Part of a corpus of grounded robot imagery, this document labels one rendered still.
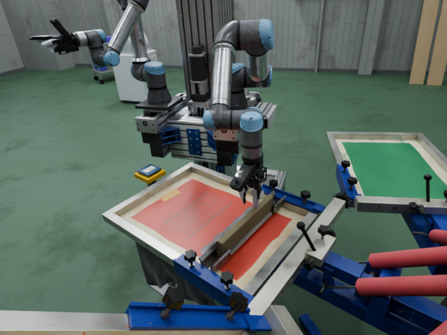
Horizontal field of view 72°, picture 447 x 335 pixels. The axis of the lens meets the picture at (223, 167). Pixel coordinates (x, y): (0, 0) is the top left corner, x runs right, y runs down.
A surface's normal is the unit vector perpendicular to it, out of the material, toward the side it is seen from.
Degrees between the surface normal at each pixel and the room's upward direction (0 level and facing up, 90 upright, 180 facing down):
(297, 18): 90
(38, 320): 32
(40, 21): 90
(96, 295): 0
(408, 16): 90
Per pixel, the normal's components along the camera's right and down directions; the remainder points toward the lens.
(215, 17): -0.33, 0.48
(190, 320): 0.45, -0.85
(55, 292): -0.05, -0.87
